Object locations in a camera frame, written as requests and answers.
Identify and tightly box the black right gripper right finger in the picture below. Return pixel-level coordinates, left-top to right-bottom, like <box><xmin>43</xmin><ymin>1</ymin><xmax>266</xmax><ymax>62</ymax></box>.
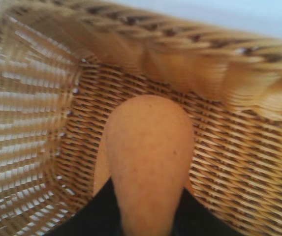
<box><xmin>170</xmin><ymin>186</ymin><xmax>241</xmax><ymax>236</ymax></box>

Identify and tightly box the brown woven wicker basket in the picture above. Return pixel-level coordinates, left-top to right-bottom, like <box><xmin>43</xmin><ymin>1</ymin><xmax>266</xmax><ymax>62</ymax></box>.
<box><xmin>0</xmin><ymin>0</ymin><xmax>282</xmax><ymax>236</ymax></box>

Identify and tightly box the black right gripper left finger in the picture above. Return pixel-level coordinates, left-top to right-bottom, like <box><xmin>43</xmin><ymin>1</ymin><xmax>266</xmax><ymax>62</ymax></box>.
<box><xmin>43</xmin><ymin>177</ymin><xmax>124</xmax><ymax>236</ymax></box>

